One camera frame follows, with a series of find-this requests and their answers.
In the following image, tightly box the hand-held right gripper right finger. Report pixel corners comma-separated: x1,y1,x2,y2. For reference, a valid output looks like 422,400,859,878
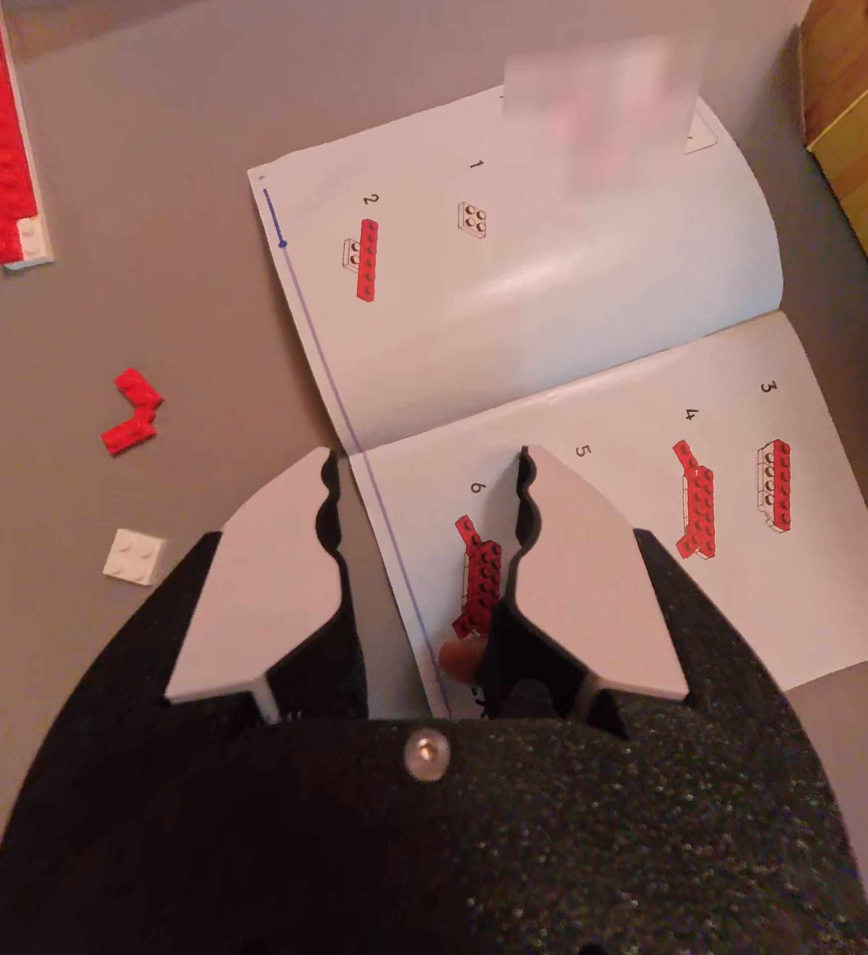
477,445,690,723

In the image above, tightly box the white square lego brick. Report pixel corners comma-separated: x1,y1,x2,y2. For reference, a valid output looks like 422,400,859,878
102,527,169,588

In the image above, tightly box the small red lego plate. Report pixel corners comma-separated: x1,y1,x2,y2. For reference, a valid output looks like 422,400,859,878
100,414,159,457
113,367,166,412

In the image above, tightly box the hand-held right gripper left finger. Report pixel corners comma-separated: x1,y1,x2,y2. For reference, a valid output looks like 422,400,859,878
164,446,370,725

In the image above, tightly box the white lego instruction booklet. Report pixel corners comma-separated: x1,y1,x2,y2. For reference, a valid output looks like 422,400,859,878
247,81,868,721

